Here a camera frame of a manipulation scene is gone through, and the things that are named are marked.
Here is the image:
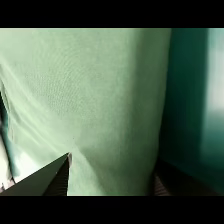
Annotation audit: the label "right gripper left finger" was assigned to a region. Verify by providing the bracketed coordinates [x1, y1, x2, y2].
[0, 152, 73, 197]

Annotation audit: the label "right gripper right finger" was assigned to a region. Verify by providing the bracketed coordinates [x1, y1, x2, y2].
[152, 159, 221, 197]

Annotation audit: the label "green T-shirt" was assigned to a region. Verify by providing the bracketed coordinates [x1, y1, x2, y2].
[0, 27, 173, 197]

